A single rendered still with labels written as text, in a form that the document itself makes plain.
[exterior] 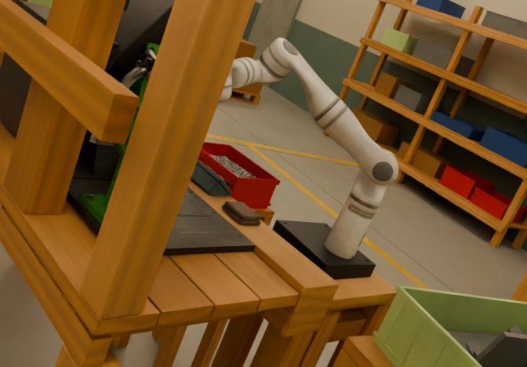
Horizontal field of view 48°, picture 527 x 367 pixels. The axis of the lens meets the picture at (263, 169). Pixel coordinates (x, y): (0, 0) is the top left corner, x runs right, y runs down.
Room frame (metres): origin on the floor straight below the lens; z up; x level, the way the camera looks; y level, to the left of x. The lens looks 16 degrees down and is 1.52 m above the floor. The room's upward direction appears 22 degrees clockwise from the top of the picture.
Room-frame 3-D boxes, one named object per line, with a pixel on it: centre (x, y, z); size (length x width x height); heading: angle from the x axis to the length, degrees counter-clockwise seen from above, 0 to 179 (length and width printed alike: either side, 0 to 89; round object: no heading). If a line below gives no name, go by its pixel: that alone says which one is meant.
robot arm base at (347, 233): (1.67, -0.30, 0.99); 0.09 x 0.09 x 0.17; 43
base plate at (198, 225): (1.69, 0.49, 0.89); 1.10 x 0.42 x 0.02; 48
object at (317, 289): (1.90, 0.30, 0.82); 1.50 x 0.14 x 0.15; 48
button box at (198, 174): (1.78, 0.15, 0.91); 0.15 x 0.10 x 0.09; 48
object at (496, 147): (7.19, -1.71, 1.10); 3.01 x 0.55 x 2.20; 39
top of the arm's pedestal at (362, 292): (1.67, -0.30, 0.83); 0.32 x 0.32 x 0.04; 46
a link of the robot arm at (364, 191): (1.67, -0.31, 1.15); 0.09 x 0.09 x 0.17; 87
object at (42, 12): (1.66, 0.66, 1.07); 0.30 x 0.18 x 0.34; 48
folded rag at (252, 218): (1.62, 0.01, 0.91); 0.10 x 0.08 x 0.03; 46
